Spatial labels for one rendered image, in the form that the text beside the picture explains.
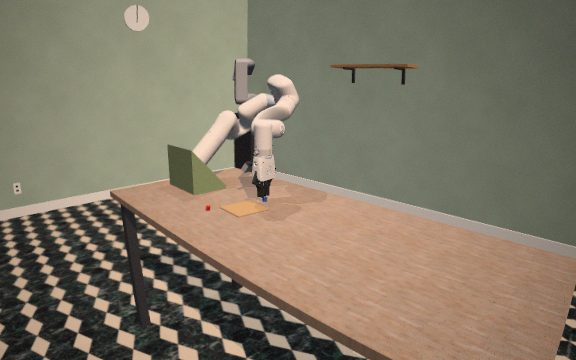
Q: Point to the orange flat mat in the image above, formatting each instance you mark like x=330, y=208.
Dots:
x=244, y=208

